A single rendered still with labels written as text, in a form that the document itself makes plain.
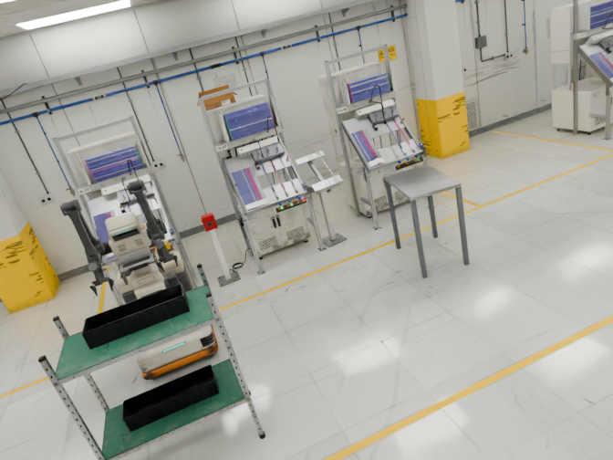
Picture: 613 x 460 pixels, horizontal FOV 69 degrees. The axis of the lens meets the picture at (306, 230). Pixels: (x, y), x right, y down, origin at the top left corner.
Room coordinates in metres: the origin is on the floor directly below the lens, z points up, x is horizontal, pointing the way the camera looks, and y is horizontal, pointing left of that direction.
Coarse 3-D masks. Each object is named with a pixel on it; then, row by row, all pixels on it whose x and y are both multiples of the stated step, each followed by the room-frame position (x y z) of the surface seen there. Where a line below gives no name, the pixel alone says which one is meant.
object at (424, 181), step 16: (400, 176) 4.06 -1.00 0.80; (416, 176) 3.95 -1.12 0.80; (432, 176) 3.84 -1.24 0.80; (448, 176) 3.74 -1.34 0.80; (400, 192) 3.73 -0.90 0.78; (416, 192) 3.58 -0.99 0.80; (432, 192) 3.50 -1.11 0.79; (416, 208) 3.49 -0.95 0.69; (432, 208) 4.18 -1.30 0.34; (416, 224) 3.49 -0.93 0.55; (432, 224) 4.18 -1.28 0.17; (464, 224) 3.52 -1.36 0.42; (416, 240) 3.52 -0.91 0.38; (464, 240) 3.52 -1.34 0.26; (464, 256) 3.52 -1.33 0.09
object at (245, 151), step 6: (270, 138) 5.02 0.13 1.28; (276, 138) 5.02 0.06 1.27; (252, 144) 4.96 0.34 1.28; (258, 144) 4.96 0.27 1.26; (264, 144) 4.96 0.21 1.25; (270, 144) 4.97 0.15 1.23; (240, 150) 4.91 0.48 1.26; (246, 150) 4.91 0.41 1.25; (252, 150) 4.91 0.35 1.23; (240, 156) 4.91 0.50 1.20
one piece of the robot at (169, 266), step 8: (168, 248) 3.61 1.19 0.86; (160, 256) 3.61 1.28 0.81; (168, 264) 3.42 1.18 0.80; (128, 272) 3.46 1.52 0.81; (168, 272) 3.41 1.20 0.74; (176, 272) 3.42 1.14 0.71; (184, 272) 3.46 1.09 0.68; (120, 280) 3.34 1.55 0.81; (128, 280) 3.34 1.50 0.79; (184, 280) 3.43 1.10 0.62; (120, 288) 3.32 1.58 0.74; (128, 288) 3.33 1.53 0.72; (184, 288) 3.43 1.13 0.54; (192, 288) 3.56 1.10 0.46; (128, 296) 3.33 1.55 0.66
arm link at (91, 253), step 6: (78, 204) 2.89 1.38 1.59; (78, 210) 2.87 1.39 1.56; (72, 216) 2.85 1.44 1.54; (78, 216) 2.87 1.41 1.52; (72, 222) 2.85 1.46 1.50; (78, 222) 2.86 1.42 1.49; (78, 228) 2.85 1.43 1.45; (84, 228) 2.88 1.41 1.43; (78, 234) 2.85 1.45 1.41; (84, 234) 2.85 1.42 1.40; (84, 240) 2.85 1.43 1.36; (84, 246) 2.84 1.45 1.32; (90, 246) 2.85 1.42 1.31; (90, 252) 2.85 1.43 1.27; (96, 252) 2.87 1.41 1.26; (90, 258) 2.84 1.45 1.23; (96, 258) 2.85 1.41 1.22
